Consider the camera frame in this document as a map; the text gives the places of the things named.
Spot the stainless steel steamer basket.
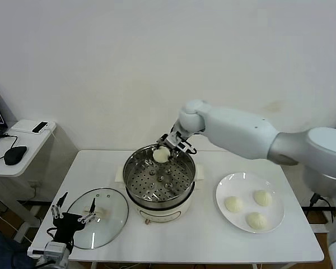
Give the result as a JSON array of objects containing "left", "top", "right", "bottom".
[{"left": 115, "top": 144, "right": 206, "bottom": 207}]

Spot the black phone with white rim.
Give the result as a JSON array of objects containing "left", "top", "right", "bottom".
[{"left": 31, "top": 121, "right": 50, "bottom": 133}]

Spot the black computer mouse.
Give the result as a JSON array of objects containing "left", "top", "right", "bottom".
[{"left": 3, "top": 146, "right": 27, "bottom": 165}]

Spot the black power adapter with cable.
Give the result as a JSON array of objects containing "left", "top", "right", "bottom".
[{"left": 310, "top": 192, "right": 336, "bottom": 224}]

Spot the person's blue jeans leg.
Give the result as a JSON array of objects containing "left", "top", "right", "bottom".
[{"left": 0, "top": 225, "right": 34, "bottom": 269}]

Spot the white steamed baozi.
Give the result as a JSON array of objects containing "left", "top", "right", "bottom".
[
  {"left": 253, "top": 189, "right": 273, "bottom": 207},
  {"left": 245, "top": 212, "right": 268, "bottom": 231},
  {"left": 152, "top": 147, "right": 169, "bottom": 163},
  {"left": 223, "top": 196, "right": 244, "bottom": 213}
]

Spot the white side table with laptop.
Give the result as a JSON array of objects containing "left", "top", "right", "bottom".
[{"left": 0, "top": 119, "right": 79, "bottom": 244}]

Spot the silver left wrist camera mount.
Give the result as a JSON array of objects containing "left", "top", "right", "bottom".
[{"left": 27, "top": 242, "right": 67, "bottom": 256}]

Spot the black mouse cable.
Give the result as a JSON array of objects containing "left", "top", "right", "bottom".
[{"left": 0, "top": 133, "right": 19, "bottom": 149}]

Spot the white round plate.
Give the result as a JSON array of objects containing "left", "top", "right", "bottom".
[{"left": 215, "top": 172, "right": 285, "bottom": 233}]

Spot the glass lid with cream handle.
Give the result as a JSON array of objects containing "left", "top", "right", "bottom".
[{"left": 66, "top": 188, "right": 129, "bottom": 250}]

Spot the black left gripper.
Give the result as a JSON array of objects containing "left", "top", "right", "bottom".
[{"left": 50, "top": 192, "right": 98, "bottom": 244}]

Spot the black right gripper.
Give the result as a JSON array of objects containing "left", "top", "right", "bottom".
[{"left": 156, "top": 124, "right": 190, "bottom": 157}]

